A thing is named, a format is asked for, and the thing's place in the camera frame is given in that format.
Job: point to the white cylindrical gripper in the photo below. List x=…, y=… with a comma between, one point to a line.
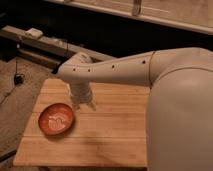
x=81, y=93

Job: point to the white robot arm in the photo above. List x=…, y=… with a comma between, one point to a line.
x=179, y=119

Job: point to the red ceramic bowl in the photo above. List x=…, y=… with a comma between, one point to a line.
x=56, y=119

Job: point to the wooden board table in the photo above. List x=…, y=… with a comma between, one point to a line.
x=112, y=134

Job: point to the small white box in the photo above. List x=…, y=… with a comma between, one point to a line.
x=34, y=33

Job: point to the wooden beam rail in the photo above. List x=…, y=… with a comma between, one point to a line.
x=49, y=44

